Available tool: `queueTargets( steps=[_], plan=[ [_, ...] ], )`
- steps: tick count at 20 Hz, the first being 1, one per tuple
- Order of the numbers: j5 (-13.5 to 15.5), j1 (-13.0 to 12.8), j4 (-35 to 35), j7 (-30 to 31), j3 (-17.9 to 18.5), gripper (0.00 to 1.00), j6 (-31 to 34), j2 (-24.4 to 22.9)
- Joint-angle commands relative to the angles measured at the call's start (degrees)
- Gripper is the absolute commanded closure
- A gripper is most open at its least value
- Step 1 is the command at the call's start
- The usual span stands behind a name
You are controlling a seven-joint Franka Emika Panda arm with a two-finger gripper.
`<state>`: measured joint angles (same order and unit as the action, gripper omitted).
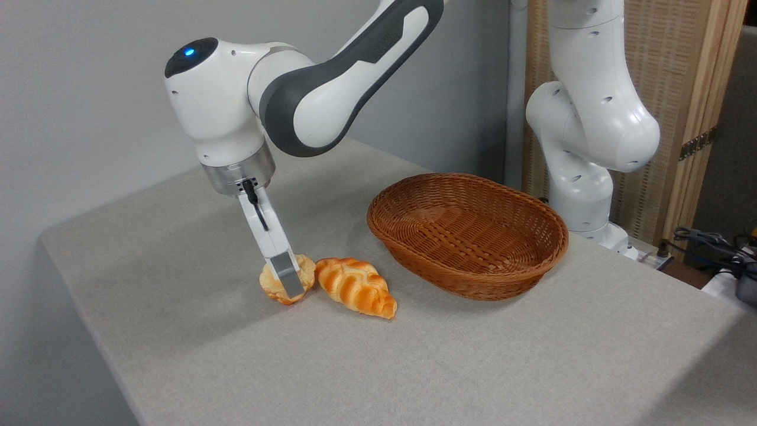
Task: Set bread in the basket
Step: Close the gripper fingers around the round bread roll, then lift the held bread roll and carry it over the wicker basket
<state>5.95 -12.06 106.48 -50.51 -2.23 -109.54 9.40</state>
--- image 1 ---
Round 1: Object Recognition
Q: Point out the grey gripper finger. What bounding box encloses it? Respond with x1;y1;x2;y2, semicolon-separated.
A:
265;250;306;299

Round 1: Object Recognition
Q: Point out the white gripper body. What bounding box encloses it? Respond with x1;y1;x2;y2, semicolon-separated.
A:
237;188;294;262

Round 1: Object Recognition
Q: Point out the round pale bread roll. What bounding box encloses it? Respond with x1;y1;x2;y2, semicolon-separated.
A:
258;254;318;306

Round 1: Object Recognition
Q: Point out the braided orange bread loaf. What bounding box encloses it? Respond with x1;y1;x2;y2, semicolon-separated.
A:
314;257;399;321

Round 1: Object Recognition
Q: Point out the brown wicker basket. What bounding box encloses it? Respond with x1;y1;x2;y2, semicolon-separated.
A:
366;172;570;302

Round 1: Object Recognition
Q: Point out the grey tablecloth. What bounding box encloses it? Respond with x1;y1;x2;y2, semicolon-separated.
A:
38;130;757;426

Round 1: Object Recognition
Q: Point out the white sheet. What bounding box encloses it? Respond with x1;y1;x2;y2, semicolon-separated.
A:
700;268;757;315

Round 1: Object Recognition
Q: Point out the metal screen hinge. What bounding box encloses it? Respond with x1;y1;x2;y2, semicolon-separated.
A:
678;125;718;162

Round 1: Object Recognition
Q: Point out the wooden folding screen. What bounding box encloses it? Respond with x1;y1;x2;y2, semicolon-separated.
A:
523;0;749;261

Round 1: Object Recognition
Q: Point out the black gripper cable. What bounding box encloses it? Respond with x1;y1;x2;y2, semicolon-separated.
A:
241;179;270;233

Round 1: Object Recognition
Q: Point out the black cable bundle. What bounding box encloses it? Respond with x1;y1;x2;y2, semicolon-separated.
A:
661;226;757;308

